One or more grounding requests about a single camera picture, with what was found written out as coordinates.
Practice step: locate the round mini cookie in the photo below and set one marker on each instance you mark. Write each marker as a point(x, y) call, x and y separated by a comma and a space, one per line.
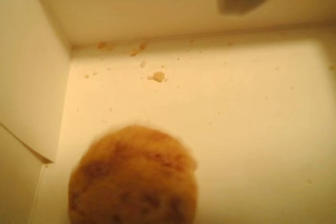
point(134, 179)

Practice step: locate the white cardboard box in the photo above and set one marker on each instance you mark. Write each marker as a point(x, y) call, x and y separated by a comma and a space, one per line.
point(236, 129)

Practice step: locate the small cookie crumb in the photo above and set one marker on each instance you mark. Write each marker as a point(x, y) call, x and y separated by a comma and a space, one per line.
point(158, 76)

